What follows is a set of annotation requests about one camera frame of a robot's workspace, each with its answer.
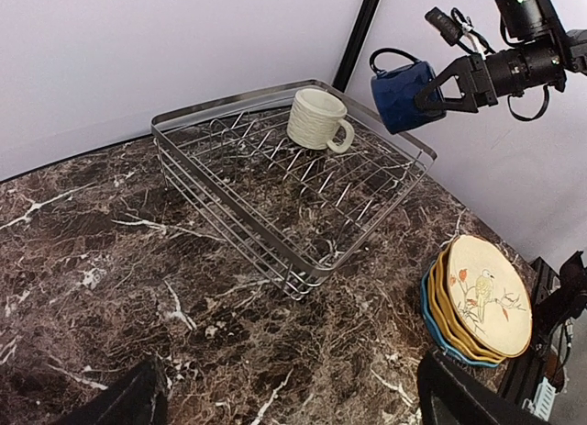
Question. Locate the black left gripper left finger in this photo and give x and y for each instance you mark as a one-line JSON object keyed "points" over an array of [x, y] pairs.
{"points": [[138, 397]]}

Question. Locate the cream bird pattern plate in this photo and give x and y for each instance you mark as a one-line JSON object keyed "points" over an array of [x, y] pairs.
{"points": [[489, 296]]}

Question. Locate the metal wire dish rack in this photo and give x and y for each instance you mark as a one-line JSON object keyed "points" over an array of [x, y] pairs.
{"points": [[295, 214]]}

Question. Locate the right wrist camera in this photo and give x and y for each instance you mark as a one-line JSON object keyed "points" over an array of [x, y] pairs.
{"points": [[458, 30]]}

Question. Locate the yellow plate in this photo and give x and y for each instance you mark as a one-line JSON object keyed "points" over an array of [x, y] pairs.
{"points": [[447, 320]]}

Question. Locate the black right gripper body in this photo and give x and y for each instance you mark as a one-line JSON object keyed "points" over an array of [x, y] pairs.
{"points": [[510, 72]]}

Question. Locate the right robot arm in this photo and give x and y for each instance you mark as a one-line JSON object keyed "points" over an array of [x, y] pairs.
{"points": [[534, 21]]}

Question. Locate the black front rail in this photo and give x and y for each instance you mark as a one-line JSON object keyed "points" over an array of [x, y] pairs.
{"points": [[557, 300]]}

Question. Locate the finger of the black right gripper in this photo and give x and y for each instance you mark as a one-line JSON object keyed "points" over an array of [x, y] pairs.
{"points": [[438, 105], [458, 71]]}

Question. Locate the cream ceramic mug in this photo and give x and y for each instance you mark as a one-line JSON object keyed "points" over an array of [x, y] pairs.
{"points": [[317, 122]]}

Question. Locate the right black frame post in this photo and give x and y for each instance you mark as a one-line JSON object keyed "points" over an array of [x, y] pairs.
{"points": [[357, 37]]}

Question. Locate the white slotted cable duct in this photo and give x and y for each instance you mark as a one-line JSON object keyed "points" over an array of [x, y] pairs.
{"points": [[542, 403]]}

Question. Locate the blue plate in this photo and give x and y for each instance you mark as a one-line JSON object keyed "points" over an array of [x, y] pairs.
{"points": [[438, 337]]}

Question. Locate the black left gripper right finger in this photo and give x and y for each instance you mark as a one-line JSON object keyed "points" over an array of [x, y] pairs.
{"points": [[449, 395]]}

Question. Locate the dark blue ceramic mug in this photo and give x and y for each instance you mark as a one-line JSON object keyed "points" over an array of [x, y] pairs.
{"points": [[394, 92]]}

